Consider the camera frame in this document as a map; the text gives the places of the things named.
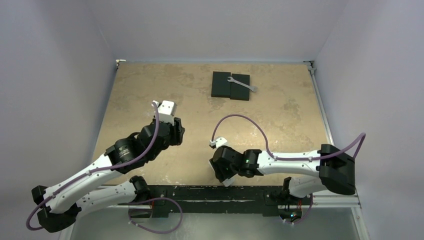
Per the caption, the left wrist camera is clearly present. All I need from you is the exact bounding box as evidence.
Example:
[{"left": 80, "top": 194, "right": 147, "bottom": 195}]
[{"left": 152, "top": 100, "right": 177, "bottom": 125}]

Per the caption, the black foam block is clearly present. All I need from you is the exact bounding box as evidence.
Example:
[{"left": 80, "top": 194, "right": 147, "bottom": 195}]
[
  {"left": 211, "top": 71, "right": 231, "bottom": 98},
  {"left": 230, "top": 73, "right": 250, "bottom": 101}
]

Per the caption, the aluminium frame rail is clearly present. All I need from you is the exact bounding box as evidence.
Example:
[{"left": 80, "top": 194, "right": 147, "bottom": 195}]
[{"left": 303, "top": 61, "right": 370, "bottom": 240}]

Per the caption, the silver wrench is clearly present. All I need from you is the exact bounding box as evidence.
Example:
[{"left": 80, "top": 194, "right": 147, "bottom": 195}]
[{"left": 227, "top": 76, "right": 258, "bottom": 92}]

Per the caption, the left black foam block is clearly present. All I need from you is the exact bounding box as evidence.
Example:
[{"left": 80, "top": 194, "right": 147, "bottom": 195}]
[{"left": 211, "top": 71, "right": 231, "bottom": 98}]

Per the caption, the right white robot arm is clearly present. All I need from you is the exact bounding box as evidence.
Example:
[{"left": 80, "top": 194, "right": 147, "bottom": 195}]
[{"left": 209, "top": 144, "right": 356, "bottom": 204}]

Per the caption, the right black foam block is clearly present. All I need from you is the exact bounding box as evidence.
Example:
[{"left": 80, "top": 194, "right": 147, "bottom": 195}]
[{"left": 230, "top": 73, "right": 250, "bottom": 101}]

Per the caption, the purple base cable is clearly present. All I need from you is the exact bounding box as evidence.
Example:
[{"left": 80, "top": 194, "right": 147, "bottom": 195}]
[
  {"left": 128, "top": 195, "right": 185, "bottom": 235},
  {"left": 281, "top": 196, "right": 315, "bottom": 226}
]

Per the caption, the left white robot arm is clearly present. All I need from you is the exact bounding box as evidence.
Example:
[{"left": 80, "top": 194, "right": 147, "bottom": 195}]
[{"left": 25, "top": 117, "right": 185, "bottom": 233}]

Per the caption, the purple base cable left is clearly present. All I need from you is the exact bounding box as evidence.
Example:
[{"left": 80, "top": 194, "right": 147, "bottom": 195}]
[{"left": 128, "top": 195, "right": 185, "bottom": 235}]

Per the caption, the white remote control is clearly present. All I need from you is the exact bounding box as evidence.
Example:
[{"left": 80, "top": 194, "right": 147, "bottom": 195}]
[{"left": 222, "top": 175, "right": 236, "bottom": 187}]

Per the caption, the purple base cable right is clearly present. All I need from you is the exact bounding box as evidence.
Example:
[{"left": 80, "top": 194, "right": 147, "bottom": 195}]
[{"left": 281, "top": 196, "right": 315, "bottom": 226}]

